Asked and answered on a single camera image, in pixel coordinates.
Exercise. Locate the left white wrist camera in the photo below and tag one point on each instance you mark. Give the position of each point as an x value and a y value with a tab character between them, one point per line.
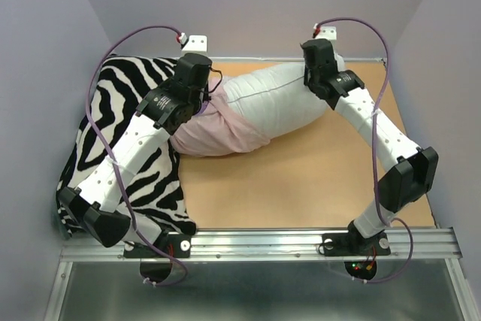
193	43

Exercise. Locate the zebra striped pillow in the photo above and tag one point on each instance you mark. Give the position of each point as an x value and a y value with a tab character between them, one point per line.
155	191

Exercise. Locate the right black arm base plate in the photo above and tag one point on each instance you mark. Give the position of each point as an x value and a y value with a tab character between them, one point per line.
351	244

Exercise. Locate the white pillow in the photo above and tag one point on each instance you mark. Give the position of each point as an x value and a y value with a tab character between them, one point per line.
274	99

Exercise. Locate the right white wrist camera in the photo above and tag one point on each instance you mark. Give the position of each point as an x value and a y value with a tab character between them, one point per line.
326	32

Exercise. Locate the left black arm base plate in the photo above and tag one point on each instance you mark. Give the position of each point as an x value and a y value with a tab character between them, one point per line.
173	244

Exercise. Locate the purple pink princess pillowcase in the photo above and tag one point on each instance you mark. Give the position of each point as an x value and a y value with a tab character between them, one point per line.
218	130

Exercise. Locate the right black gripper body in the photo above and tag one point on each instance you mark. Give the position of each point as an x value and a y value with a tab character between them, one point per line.
309	81

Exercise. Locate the aluminium mounting rail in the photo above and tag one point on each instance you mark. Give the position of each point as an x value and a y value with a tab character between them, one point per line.
277	245

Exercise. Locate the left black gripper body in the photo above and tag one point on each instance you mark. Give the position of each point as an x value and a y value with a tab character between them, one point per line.
204	96

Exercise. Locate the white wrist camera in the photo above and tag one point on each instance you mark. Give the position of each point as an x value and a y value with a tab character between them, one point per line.
326	32
193	43

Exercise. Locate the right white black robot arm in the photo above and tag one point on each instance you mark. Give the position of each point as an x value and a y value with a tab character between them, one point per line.
409	169

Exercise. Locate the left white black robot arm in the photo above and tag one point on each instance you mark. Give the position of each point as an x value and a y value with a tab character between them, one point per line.
99	203

